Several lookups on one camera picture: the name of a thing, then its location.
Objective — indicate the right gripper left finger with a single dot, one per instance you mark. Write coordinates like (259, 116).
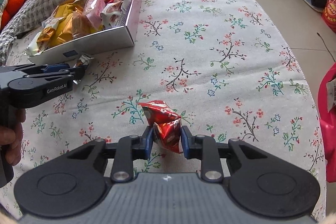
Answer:
(129, 149)

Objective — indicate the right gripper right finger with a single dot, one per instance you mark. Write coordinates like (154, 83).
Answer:
(203, 148)

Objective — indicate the red snack packet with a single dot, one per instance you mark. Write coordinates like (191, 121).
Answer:
(165, 122)

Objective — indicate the small blue white candy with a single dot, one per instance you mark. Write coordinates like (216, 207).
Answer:
(82, 61)

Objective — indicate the yellow snack packet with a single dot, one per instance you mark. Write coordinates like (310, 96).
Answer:
(74, 26)
(66, 9)

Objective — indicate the gold snack bar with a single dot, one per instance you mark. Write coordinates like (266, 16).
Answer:
(47, 39)

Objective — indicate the pink snack packet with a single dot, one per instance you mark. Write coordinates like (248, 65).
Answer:
(92, 10)

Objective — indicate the white walnut snack packet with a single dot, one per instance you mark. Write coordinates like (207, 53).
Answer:
(111, 15)

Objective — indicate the person's left hand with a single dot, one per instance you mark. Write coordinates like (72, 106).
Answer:
(13, 138)

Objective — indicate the small orange plush cushion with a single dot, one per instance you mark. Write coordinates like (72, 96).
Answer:
(10, 10)

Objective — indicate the floral tablecloth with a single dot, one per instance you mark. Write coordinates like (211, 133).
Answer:
(222, 65)

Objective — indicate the white pink-lined cardboard box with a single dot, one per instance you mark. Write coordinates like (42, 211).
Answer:
(98, 41)

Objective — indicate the pink plastic bag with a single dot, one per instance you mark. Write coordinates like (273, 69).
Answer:
(326, 109)

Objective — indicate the red shopping bag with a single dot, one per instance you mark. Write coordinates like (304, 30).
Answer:
(329, 14)

